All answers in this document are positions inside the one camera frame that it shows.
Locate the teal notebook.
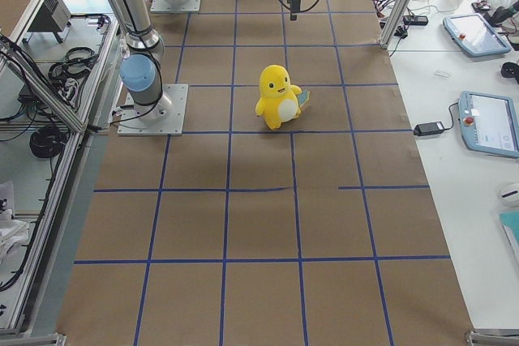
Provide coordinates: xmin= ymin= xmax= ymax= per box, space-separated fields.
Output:
xmin=499 ymin=211 xmax=519 ymax=263

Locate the blue teach pendant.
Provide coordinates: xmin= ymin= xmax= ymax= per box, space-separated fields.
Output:
xmin=443 ymin=13 xmax=512 ymax=58
xmin=458 ymin=91 xmax=518 ymax=159

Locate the aluminium frame post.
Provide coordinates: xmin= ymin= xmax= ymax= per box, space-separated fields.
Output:
xmin=379 ymin=0 xmax=431 ymax=50

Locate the black power adapter brick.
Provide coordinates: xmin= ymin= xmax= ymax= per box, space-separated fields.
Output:
xmin=413 ymin=121 xmax=445 ymax=137

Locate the near blue teach pendant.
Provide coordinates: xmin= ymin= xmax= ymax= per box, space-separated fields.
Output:
xmin=458 ymin=91 xmax=518 ymax=159

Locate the coiled black cable bundle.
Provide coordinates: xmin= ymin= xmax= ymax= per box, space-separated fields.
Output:
xmin=28 ymin=125 xmax=66 ymax=160

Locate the grey metal control box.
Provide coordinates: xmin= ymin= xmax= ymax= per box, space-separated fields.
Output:
xmin=28 ymin=0 xmax=71 ymax=43

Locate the far blue teach pendant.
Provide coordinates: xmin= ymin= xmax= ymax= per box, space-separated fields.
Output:
xmin=443 ymin=13 xmax=512 ymax=58

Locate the yellow plush dinosaur toy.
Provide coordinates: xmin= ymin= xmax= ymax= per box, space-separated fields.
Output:
xmin=255 ymin=65 xmax=310 ymax=130

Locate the crumpled white cloth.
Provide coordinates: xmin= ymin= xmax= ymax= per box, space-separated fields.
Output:
xmin=0 ymin=182 xmax=30 ymax=266

